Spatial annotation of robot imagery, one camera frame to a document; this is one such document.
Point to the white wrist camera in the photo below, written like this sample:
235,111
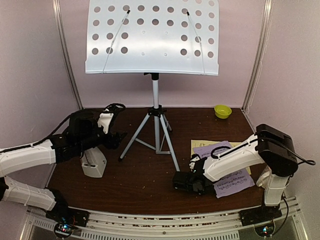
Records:
193,160
104,121

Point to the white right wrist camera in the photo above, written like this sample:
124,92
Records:
193,160

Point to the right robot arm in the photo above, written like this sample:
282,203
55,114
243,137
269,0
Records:
225,168

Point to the yellow sheet music page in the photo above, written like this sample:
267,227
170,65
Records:
204,143

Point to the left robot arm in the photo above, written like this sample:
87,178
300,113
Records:
82,137

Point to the white mug orange inside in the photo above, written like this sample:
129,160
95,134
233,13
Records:
262,181

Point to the aluminium front rail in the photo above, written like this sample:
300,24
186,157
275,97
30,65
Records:
221,225

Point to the white metronome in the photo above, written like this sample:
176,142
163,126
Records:
93,163

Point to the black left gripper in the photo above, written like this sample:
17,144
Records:
114,140

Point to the green bowl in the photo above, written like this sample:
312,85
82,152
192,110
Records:
222,111

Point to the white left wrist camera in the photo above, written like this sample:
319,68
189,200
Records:
104,121

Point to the white folding music stand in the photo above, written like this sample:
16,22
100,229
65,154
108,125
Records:
155,37

